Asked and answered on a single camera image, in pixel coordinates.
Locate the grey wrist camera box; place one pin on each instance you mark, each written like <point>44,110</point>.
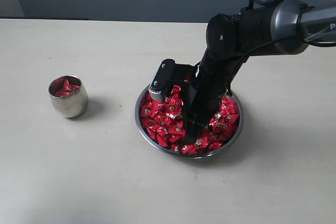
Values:
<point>168,74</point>

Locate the pile of red wrapped candies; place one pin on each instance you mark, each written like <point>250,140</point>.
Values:
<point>161,124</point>

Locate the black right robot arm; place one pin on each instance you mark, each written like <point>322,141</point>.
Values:
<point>287,28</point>

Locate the shiny steel cup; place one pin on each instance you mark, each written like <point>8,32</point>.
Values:
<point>72,106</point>

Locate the round steel plate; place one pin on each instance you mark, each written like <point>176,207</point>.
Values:
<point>141,134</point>

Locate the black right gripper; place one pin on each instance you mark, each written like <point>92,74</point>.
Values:
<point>207,83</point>

